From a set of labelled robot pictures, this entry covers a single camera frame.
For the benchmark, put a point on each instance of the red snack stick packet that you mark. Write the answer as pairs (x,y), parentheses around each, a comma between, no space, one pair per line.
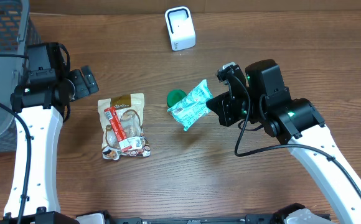
(123,141)

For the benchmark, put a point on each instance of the green lid jar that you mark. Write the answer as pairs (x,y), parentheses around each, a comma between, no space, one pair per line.
(174,96)

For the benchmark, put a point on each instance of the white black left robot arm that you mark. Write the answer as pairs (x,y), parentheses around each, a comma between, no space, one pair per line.
(41,105)

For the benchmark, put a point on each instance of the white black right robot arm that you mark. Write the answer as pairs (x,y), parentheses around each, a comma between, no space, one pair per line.
(258,94)

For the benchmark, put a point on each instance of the beige nut snack pouch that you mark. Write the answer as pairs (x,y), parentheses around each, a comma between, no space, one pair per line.
(130,111)

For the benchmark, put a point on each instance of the white barcode scanner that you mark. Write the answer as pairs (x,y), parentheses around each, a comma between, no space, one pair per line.
(180,28)

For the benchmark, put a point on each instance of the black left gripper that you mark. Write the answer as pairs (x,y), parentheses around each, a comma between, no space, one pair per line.
(81,88)

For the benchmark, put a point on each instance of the teal snack packet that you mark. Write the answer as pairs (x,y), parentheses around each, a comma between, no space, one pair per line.
(193,106)

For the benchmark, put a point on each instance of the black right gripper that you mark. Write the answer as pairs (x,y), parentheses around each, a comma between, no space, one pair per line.
(223,109)

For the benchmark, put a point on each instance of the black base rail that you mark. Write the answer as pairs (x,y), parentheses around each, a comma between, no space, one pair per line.
(104,217)

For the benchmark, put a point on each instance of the grey plastic mesh basket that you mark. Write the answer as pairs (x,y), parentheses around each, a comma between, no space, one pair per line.
(16,33)

